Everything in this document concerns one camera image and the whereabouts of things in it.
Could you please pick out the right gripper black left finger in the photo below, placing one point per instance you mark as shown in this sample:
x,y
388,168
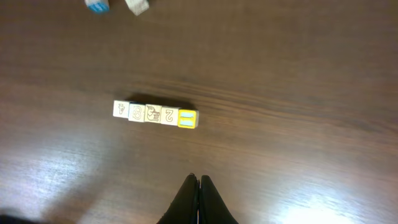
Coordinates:
x,y
184,207

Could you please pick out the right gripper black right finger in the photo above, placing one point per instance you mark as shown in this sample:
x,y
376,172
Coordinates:
x,y
212,209

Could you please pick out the yellow framed I block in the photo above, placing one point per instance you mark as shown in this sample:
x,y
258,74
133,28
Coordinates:
x,y
188,118

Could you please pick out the number 2 wooden block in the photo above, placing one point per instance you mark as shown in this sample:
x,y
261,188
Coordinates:
x,y
169,115

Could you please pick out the elephant wooden block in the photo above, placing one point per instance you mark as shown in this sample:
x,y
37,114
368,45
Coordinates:
x,y
152,113

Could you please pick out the red sided wooden block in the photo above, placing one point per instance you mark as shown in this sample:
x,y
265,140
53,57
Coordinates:
x,y
136,112

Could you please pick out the plain Y wooden block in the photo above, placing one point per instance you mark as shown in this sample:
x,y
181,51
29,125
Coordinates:
x,y
121,109

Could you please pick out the plain I wooden block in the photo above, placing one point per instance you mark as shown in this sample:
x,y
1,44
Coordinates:
x,y
137,7

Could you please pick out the blue framed wooden block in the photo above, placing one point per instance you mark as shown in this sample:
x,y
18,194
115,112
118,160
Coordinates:
x,y
98,6

